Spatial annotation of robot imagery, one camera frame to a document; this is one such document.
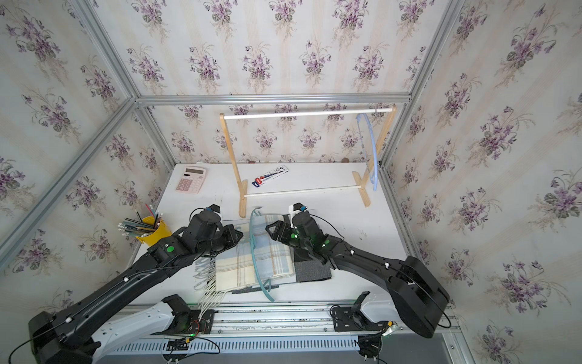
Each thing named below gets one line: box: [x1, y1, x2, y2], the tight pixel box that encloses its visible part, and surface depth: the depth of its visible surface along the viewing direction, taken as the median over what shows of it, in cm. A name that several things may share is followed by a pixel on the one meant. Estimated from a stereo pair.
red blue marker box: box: [251, 164, 290, 189], surface depth 117 cm
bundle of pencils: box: [116, 203, 164, 238], surface depth 83 cm
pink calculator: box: [175, 166, 207, 195], surface depth 113 cm
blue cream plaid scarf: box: [194, 214, 296, 320], surface depth 83 cm
